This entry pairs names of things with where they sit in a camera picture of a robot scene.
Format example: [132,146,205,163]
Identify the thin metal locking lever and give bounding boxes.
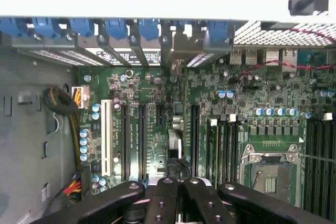
[301,154,336,162]

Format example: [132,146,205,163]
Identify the long black expansion slot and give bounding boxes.
[121,103,130,180]
[191,105,201,177]
[138,104,147,180]

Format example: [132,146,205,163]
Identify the green motherboard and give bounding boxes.
[77,58,336,209]

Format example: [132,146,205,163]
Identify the black sleeved yellow power cable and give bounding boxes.
[43,87,81,173]

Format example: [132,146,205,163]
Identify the rear port block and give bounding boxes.
[229,47,299,74]

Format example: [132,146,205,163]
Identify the white PCI expansion slot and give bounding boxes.
[101,99,113,176]

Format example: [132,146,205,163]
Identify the multicoloured wire bundle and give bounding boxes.
[56,172,84,204]

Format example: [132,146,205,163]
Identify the red and black wire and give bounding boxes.
[233,23,336,83]

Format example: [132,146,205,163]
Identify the perforated metal slot cover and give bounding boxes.
[60,49,106,67]
[29,49,79,67]

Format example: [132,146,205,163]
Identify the CPU socket with metal frame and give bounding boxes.
[239,143,307,208]

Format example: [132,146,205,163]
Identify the short black expansion slot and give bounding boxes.
[156,104,164,127]

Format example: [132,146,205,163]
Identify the black service label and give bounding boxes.
[86,48,161,65]

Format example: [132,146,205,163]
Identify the grey metal PC case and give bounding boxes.
[0,15,336,224]

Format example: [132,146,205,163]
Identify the white power connector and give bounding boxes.
[70,84,90,110]

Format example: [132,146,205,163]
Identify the black table clamp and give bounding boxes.
[288,0,329,16]

